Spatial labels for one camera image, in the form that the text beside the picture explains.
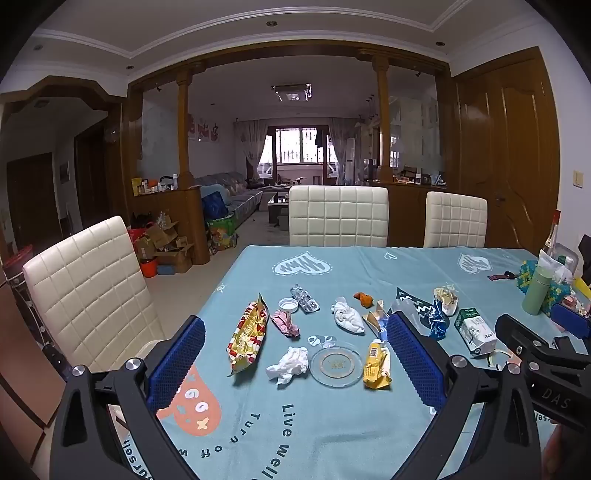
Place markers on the white quilted chair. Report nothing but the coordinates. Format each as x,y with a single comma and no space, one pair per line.
455,221
339,217
83,286

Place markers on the blue printed tablecloth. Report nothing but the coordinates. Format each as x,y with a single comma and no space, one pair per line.
323,415

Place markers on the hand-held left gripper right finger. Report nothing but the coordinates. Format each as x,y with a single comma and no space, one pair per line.
413,360

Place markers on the dark wooden door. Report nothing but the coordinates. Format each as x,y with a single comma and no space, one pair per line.
32,203

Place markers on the white bottle cap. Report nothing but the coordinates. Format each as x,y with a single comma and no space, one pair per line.
288,303

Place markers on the green thermos bottle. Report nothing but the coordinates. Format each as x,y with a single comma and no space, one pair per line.
538,290

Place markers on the orange bucket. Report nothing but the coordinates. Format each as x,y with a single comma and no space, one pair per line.
148,268

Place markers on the pile of cardboard boxes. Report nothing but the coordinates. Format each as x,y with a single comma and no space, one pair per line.
166,244

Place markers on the blue floral bag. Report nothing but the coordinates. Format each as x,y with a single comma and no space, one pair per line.
561,290

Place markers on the wall switch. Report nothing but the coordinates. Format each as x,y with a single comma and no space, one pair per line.
577,178

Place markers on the yellow red snack wrapper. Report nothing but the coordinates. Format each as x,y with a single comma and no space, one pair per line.
247,337

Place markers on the wall picture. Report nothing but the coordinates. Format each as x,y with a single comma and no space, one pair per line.
203,130

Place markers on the dark coffee table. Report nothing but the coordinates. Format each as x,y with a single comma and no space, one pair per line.
277,205

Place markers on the beige rubber loop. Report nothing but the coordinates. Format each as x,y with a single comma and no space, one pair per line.
495,354

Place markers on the dark green zigzag wrapper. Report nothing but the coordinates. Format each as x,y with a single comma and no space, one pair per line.
408,307

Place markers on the crumpled white tissue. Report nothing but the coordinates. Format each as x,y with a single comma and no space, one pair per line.
288,364
348,318

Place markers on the clear blister pack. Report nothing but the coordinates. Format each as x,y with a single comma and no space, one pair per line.
304,302

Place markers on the colourful printed bag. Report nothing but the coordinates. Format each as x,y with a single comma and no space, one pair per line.
221,233

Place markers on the brown panelled cabinet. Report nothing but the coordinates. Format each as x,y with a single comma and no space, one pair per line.
23,360

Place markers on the clear round plastic lid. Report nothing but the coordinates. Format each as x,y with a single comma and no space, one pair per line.
336,364

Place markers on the glass bottle with red cap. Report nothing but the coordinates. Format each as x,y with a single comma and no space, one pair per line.
553,233

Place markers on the white air conditioner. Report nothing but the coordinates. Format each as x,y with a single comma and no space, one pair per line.
350,161

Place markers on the grey sofa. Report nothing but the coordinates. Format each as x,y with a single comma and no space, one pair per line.
240,198

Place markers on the small clear wrapper piece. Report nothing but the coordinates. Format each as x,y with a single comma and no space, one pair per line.
323,341

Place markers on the green white milk carton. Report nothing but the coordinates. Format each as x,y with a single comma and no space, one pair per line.
475,332

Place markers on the red bag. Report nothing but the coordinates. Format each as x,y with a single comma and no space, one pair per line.
135,235

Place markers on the blue foil wrapper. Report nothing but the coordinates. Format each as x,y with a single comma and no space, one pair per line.
436,323

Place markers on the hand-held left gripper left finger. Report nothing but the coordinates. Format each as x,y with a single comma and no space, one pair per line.
178,364

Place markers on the gold foil wrapper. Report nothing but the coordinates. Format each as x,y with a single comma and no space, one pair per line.
375,319

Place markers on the blue cushion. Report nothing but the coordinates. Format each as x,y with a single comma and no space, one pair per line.
214,205

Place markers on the pink crumpled wrapper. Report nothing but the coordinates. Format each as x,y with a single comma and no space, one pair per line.
284,323

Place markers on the orange peel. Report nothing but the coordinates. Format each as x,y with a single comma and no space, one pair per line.
364,300

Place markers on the window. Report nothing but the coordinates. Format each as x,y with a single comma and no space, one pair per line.
295,145

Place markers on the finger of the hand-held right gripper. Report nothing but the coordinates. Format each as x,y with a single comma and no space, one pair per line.
512,332
570,319

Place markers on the low wooden cabinet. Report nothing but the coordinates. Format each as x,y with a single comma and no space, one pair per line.
184,217

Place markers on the ceiling lamp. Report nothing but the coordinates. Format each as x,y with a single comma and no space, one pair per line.
292,92

